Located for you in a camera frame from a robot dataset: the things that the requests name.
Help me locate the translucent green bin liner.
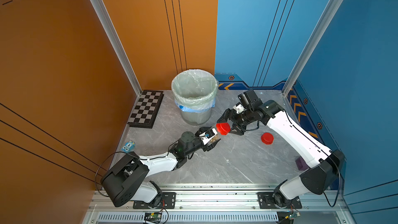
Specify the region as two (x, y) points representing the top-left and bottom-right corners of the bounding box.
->
(171, 69), (219, 113)

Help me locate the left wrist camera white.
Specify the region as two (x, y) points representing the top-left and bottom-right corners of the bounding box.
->
(199, 128), (218, 145)

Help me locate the red lid of jar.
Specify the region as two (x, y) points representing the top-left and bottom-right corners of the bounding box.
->
(216, 122), (231, 135)
(261, 132), (274, 145)

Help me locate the green circuit board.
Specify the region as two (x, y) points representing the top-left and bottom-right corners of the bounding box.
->
(143, 212), (163, 224)
(284, 212), (301, 224)

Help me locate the left green circuit board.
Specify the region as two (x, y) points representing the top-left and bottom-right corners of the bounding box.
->
(143, 212), (163, 224)

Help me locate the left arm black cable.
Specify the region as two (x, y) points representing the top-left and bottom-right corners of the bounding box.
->
(94, 141), (178, 198)

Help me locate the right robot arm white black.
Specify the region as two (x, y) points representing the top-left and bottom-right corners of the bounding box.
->
(216, 90), (345, 208)

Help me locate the aluminium corner post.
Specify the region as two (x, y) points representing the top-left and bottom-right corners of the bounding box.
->
(282, 0), (343, 96)
(90, 0), (142, 95)

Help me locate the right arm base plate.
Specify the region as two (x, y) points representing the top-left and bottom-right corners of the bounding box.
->
(257, 192), (302, 209)

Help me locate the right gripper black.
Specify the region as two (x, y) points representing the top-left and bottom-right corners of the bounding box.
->
(216, 108), (255, 135)

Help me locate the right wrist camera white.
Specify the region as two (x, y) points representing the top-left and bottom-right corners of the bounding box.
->
(233, 103), (246, 114)

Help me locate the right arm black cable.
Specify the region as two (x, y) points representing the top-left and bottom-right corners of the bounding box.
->
(239, 111), (343, 208)

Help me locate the left aluminium corner post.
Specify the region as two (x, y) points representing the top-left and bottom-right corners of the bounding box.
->
(90, 0), (142, 95)

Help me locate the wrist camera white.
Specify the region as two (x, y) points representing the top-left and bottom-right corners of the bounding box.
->
(233, 103), (246, 114)
(199, 128), (218, 145)

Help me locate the black white chessboard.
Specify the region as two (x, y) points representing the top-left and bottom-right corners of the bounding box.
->
(127, 90), (164, 129)

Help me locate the small blue toy block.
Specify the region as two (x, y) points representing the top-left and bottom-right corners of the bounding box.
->
(121, 141), (135, 153)

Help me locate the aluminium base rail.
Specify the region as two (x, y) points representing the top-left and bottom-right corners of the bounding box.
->
(83, 184), (355, 224)

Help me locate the right aluminium corner post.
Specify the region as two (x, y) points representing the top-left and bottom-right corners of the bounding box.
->
(282, 0), (343, 96)

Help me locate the purple block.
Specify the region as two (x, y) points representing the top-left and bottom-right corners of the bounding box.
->
(295, 157), (309, 171)

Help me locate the right green circuit board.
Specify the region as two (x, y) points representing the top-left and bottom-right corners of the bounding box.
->
(284, 212), (301, 224)

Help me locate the red lid of front jar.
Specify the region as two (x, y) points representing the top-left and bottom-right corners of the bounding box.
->
(261, 132), (274, 145)

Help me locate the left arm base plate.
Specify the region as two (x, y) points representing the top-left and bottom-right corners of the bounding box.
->
(133, 192), (177, 210)

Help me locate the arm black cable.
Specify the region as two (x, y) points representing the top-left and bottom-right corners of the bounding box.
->
(239, 111), (343, 208)
(94, 141), (178, 198)

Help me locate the peanut jar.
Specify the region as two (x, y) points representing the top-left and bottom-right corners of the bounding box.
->
(208, 134), (220, 145)

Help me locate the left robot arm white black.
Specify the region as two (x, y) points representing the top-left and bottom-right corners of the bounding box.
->
(101, 127), (220, 208)

